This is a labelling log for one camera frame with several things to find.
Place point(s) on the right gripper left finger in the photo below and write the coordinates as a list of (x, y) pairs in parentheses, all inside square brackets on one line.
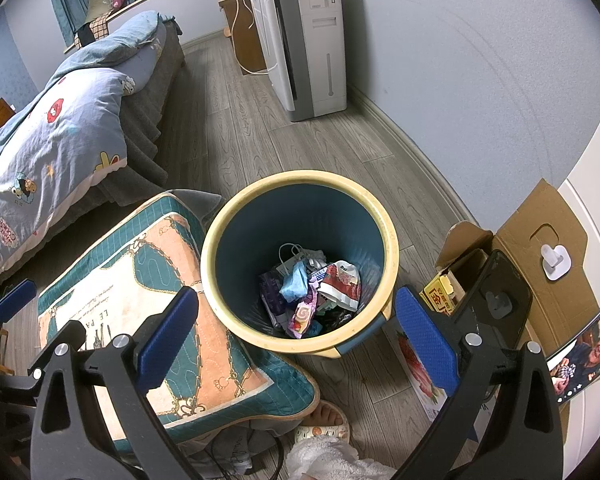
[(128, 367)]

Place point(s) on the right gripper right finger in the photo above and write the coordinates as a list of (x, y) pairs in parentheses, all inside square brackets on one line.
[(522, 440)]

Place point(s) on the red white snack wrapper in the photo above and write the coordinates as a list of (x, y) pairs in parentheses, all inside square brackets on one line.
[(342, 285)]

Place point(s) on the blue surgical face mask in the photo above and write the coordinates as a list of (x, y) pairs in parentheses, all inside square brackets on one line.
[(292, 265)]

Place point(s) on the pink purple candy wrapper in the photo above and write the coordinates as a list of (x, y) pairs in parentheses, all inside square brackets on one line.
[(301, 320)]

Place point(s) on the black plastic trash bag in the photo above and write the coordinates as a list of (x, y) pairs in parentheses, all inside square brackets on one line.
[(329, 320)]

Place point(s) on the teal and yellow trash bin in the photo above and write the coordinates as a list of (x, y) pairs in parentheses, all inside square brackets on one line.
[(287, 214)]

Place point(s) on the printed photo sheet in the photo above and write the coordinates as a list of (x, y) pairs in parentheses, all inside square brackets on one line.
[(577, 365)]

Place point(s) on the teal orange patterned cushion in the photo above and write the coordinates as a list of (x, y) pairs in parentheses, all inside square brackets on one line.
[(134, 271)]

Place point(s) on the foot in slipper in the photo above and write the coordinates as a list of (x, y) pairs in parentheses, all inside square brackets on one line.
[(327, 420)]

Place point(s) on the brown cardboard box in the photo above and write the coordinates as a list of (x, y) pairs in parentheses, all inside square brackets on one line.
[(560, 309)]

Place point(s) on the wooden side cabinet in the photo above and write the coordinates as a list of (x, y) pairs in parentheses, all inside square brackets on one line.
[(241, 30)]

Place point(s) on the white grey air purifier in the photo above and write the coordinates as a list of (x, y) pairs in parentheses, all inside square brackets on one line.
[(303, 46)]

